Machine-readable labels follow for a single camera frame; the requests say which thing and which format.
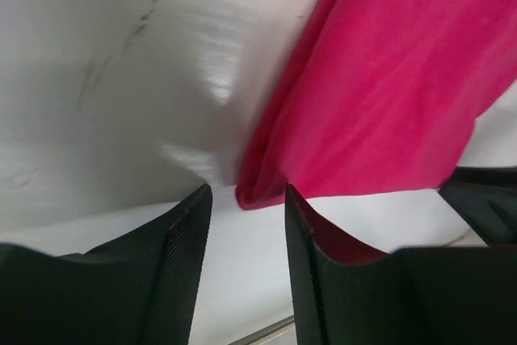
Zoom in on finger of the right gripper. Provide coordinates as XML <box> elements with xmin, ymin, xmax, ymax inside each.
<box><xmin>439</xmin><ymin>166</ymin><xmax>516</xmax><ymax>245</ymax></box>

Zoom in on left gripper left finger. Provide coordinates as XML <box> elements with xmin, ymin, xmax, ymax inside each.
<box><xmin>1</xmin><ymin>185</ymin><xmax>212</xmax><ymax>344</ymax></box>

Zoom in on magenta t shirt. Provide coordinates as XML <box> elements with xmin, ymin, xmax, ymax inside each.
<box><xmin>235</xmin><ymin>0</ymin><xmax>516</xmax><ymax>210</ymax></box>

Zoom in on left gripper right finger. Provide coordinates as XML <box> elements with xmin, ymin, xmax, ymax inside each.
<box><xmin>284</xmin><ymin>185</ymin><xmax>516</xmax><ymax>344</ymax></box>

